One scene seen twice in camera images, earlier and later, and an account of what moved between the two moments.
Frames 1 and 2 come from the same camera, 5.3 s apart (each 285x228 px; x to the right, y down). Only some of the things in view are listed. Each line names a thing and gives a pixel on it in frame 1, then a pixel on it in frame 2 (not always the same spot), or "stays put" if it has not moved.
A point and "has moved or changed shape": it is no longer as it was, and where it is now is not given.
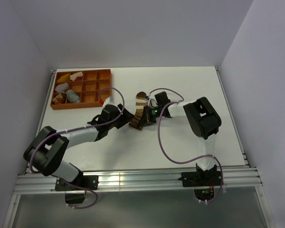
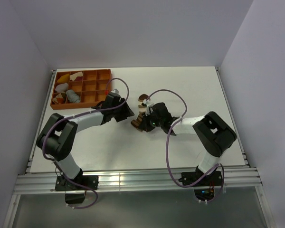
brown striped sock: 141,102 has moved or changed shape
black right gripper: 146,117 to 144,125
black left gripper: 125,118 to 126,112
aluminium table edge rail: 232,117 stays put
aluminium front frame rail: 137,180 stays put
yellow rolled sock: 64,79 stays put
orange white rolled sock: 60,99 stays put
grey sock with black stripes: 72,96 stays put
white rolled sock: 62,88 stays put
